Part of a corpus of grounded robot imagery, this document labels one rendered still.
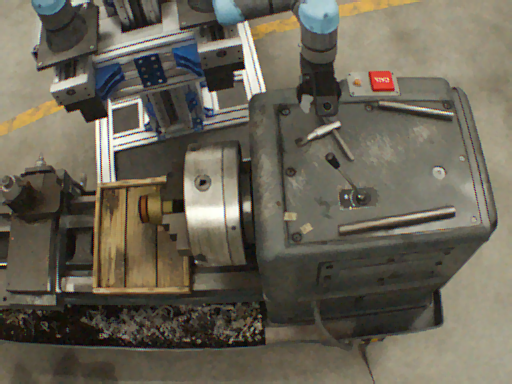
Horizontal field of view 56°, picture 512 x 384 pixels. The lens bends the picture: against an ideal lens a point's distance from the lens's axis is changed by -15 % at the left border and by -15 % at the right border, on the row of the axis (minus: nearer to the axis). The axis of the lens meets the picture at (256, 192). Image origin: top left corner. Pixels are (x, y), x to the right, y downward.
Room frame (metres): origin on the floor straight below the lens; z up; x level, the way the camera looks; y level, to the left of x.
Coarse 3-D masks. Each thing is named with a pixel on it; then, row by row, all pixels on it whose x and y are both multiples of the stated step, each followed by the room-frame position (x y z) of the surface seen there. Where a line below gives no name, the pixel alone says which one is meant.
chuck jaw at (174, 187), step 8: (176, 160) 0.67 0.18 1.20; (184, 160) 0.66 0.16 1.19; (176, 168) 0.65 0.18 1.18; (168, 176) 0.65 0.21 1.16; (176, 176) 0.64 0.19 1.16; (168, 184) 0.63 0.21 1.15; (176, 184) 0.63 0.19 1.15; (160, 192) 0.62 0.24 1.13; (168, 192) 0.62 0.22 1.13; (176, 192) 0.61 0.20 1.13
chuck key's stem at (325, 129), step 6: (336, 120) 0.66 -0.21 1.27; (324, 126) 0.65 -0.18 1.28; (330, 126) 0.65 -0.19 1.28; (336, 126) 0.64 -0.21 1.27; (318, 132) 0.63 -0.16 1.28; (324, 132) 0.63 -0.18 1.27; (330, 132) 0.64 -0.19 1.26; (300, 138) 0.63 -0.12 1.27; (306, 138) 0.62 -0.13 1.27; (312, 138) 0.63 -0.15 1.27; (300, 144) 0.62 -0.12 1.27
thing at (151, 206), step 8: (152, 192) 0.64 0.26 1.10; (144, 200) 0.61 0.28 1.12; (152, 200) 0.61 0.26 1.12; (160, 200) 0.60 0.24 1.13; (168, 200) 0.60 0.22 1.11; (144, 208) 0.59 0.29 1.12; (152, 208) 0.59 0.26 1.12; (160, 208) 0.58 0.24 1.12; (168, 208) 0.58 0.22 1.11; (176, 208) 0.61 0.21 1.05; (144, 216) 0.57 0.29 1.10; (152, 216) 0.57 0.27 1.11; (160, 216) 0.56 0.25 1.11; (152, 224) 0.56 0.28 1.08; (160, 224) 0.56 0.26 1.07
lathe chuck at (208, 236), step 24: (192, 144) 0.71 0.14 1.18; (216, 144) 0.69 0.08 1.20; (192, 168) 0.62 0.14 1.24; (216, 168) 0.60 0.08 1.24; (192, 192) 0.56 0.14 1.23; (216, 192) 0.55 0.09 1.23; (192, 216) 0.51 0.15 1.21; (216, 216) 0.50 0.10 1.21; (192, 240) 0.46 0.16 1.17; (216, 240) 0.46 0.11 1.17; (216, 264) 0.43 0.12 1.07
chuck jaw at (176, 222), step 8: (168, 216) 0.56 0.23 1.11; (176, 216) 0.56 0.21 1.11; (184, 216) 0.56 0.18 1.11; (168, 224) 0.54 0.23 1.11; (176, 224) 0.54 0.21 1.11; (184, 224) 0.53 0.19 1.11; (176, 232) 0.51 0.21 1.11; (184, 232) 0.51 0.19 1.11; (176, 240) 0.51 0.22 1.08; (184, 240) 0.49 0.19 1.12; (176, 248) 0.47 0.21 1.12; (184, 248) 0.47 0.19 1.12; (184, 256) 0.46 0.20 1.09; (200, 256) 0.44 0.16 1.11
